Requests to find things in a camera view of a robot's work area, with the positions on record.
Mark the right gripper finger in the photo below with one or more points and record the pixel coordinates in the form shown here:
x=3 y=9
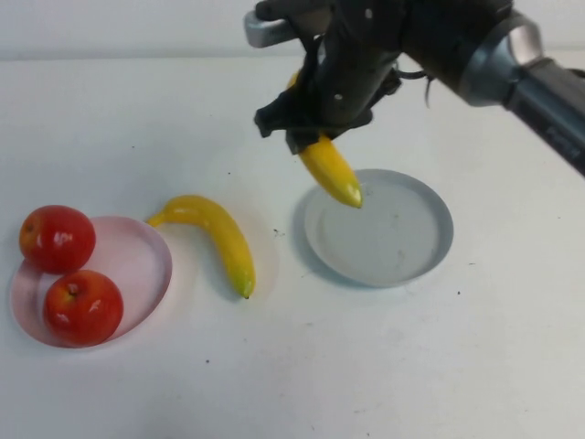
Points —
x=308 y=139
x=288 y=114

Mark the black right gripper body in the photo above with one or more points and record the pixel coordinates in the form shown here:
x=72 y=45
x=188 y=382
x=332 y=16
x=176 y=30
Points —
x=356 y=68

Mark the yellow banana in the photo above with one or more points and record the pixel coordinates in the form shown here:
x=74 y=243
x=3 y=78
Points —
x=331 y=169
x=228 y=238

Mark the red apple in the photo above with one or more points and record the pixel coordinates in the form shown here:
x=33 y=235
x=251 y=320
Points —
x=84 y=311
x=57 y=240

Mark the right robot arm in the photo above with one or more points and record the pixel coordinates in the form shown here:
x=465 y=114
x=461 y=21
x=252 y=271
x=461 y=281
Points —
x=493 y=59

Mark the grey round plate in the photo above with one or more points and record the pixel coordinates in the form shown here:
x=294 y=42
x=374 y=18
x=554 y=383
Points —
x=388 y=238

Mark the pink round plate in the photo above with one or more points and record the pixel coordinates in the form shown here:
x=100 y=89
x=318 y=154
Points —
x=137 y=256

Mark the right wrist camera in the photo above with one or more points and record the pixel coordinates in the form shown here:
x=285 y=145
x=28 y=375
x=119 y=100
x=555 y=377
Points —
x=265 y=32

